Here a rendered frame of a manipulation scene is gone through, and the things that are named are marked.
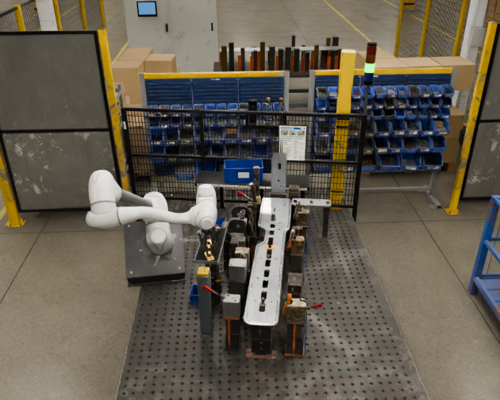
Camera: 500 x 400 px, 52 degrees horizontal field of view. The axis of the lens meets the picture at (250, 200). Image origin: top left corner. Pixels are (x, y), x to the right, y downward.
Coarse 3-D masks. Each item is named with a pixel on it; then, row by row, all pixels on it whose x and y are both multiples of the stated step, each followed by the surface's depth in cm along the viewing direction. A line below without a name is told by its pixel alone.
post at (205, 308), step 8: (200, 280) 284; (208, 280) 284; (200, 288) 287; (200, 296) 290; (208, 296) 290; (200, 304) 293; (208, 304) 293; (200, 312) 296; (208, 312) 296; (200, 320) 300; (208, 320) 299; (208, 328) 302; (200, 336) 304; (208, 336) 304
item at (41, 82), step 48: (0, 48) 461; (48, 48) 462; (96, 48) 462; (0, 96) 482; (48, 96) 483; (96, 96) 484; (0, 144) 508; (48, 144) 507; (96, 144) 509; (48, 192) 533
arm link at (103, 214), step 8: (96, 208) 274; (104, 208) 274; (112, 208) 276; (88, 216) 275; (96, 216) 274; (104, 216) 274; (112, 216) 274; (88, 224) 276; (96, 224) 274; (104, 224) 274; (112, 224) 275
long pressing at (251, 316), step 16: (272, 208) 376; (288, 208) 375; (272, 224) 357; (288, 224) 357; (256, 256) 323; (272, 256) 323; (256, 272) 309; (272, 272) 309; (256, 288) 296; (272, 288) 296; (256, 304) 284; (272, 304) 284; (256, 320) 273; (272, 320) 273
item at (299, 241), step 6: (294, 240) 332; (300, 240) 331; (294, 246) 334; (300, 246) 334; (294, 252) 336; (300, 252) 336; (294, 258) 339; (300, 258) 338; (294, 264) 341; (300, 264) 341; (294, 270) 343; (300, 270) 342
